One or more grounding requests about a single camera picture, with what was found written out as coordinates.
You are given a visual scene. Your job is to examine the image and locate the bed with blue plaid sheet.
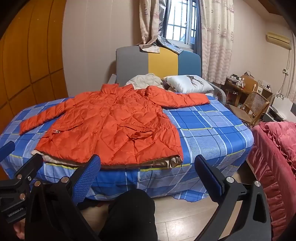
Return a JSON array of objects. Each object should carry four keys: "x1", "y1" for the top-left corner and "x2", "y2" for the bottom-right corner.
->
[{"x1": 0, "y1": 91, "x2": 255, "y2": 201}]

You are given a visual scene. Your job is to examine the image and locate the cream quilted blanket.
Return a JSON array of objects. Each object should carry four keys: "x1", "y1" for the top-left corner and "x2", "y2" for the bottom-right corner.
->
[{"x1": 125, "y1": 73, "x2": 165, "y2": 90}]

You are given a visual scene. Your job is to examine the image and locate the wooden desk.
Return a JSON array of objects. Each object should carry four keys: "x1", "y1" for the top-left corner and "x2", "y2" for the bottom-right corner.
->
[{"x1": 225, "y1": 75, "x2": 259, "y2": 109}]

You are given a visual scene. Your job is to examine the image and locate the beige patterned curtain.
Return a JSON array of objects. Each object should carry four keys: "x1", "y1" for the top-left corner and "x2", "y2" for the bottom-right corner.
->
[{"x1": 199, "y1": 0, "x2": 234, "y2": 85}]

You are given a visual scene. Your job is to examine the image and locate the white pillow with deer print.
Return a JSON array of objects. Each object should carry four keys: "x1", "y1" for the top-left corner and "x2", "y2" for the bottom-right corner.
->
[{"x1": 163, "y1": 75, "x2": 215, "y2": 94}]

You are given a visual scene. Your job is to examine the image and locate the wooden wardrobe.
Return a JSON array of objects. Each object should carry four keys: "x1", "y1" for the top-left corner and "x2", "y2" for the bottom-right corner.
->
[{"x1": 0, "y1": 0, "x2": 69, "y2": 135}]

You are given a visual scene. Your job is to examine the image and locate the wooden rattan chair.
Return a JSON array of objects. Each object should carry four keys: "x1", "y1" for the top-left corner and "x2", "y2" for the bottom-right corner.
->
[{"x1": 229, "y1": 91, "x2": 270, "y2": 127}]

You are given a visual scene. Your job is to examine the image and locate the orange down jacket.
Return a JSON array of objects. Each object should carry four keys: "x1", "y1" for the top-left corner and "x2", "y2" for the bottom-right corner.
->
[{"x1": 19, "y1": 83, "x2": 210, "y2": 169}]

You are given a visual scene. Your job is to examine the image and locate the person's left hand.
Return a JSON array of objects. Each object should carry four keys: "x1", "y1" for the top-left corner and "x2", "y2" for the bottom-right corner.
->
[{"x1": 13, "y1": 220, "x2": 26, "y2": 241}]

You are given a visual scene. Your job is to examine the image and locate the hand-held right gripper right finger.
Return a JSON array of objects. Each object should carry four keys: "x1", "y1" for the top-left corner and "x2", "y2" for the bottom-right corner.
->
[{"x1": 194, "y1": 154, "x2": 272, "y2": 241}]

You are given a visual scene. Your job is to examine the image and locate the person's black trouser leg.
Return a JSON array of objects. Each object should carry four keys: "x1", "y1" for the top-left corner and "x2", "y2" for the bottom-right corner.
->
[{"x1": 99, "y1": 189, "x2": 158, "y2": 241}]

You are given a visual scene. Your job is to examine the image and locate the barred window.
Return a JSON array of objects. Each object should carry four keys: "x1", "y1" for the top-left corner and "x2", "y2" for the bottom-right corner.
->
[{"x1": 166, "y1": 0, "x2": 200, "y2": 49}]

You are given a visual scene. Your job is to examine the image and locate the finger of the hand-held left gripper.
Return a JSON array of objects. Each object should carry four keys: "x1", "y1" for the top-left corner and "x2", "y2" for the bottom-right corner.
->
[
  {"x1": 0, "y1": 141, "x2": 16, "y2": 164},
  {"x1": 10, "y1": 153, "x2": 44, "y2": 184}
]

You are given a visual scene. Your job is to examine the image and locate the pink ruffled quilt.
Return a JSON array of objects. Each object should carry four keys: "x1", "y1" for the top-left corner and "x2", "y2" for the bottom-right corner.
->
[{"x1": 247, "y1": 120, "x2": 296, "y2": 241}]

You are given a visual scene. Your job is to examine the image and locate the white appliance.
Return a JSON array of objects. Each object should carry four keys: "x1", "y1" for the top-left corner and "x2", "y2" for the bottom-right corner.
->
[{"x1": 266, "y1": 94, "x2": 296, "y2": 122}]

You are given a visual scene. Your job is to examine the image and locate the grey yellow blue headboard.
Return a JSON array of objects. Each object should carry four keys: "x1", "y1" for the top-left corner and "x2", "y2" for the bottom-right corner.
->
[{"x1": 116, "y1": 46, "x2": 202, "y2": 86}]

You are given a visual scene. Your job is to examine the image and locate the wall air conditioner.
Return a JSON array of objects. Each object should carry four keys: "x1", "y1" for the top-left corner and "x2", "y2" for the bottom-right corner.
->
[{"x1": 265, "y1": 32, "x2": 292, "y2": 49}]

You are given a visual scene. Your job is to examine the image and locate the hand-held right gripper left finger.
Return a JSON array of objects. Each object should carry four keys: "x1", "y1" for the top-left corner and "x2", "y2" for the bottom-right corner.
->
[{"x1": 24, "y1": 154, "x2": 101, "y2": 241}]

